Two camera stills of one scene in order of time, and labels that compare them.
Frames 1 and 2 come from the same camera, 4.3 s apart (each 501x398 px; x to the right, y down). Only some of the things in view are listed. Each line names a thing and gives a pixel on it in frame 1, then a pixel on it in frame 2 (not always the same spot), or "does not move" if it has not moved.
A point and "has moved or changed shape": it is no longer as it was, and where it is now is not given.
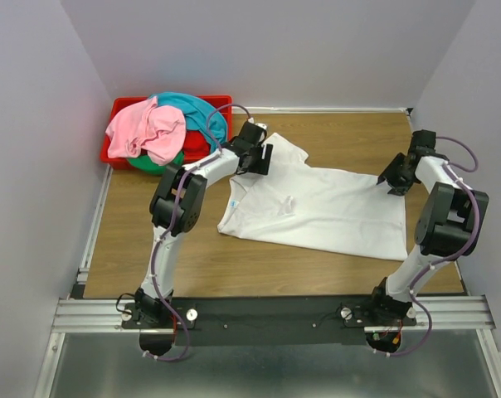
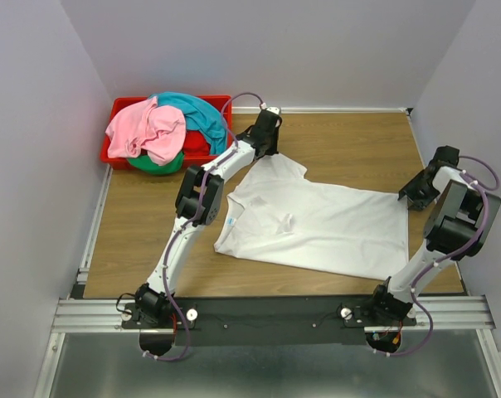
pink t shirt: (144, 126) does not move
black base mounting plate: (268, 321) does not move
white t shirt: (289, 201) has moved or changed shape
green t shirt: (145, 163) does not move
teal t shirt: (196, 115) does not move
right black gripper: (396, 178) -> (415, 194)
